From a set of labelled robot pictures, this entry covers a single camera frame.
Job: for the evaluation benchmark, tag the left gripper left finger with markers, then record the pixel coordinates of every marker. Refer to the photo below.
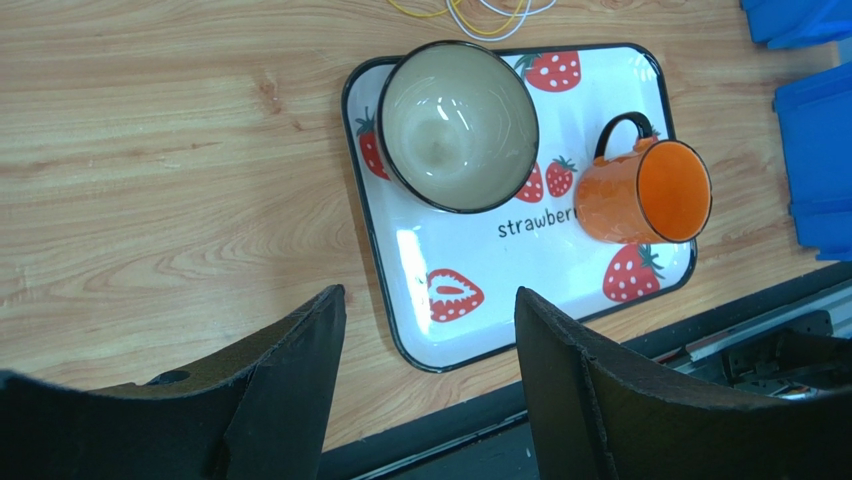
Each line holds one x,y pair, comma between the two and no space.
256,409

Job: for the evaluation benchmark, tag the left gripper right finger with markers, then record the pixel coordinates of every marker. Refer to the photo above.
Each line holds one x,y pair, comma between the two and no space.
598,410

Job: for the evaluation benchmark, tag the white strawberry tray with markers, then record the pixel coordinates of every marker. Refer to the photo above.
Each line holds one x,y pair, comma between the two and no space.
449,281

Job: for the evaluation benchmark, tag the orange transparent mug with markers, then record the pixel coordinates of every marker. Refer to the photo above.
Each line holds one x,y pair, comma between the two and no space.
658,192

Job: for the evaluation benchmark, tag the beige ceramic bowl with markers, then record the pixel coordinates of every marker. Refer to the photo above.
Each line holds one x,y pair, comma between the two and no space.
457,127

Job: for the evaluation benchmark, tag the near blue plastic bin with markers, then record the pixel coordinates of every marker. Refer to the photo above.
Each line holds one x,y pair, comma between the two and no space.
814,115

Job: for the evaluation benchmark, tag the blue plastic bin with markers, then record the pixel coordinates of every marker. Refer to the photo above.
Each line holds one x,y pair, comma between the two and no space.
814,115
794,24

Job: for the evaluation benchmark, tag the far blue plastic bin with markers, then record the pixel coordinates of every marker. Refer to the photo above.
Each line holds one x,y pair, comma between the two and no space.
794,24

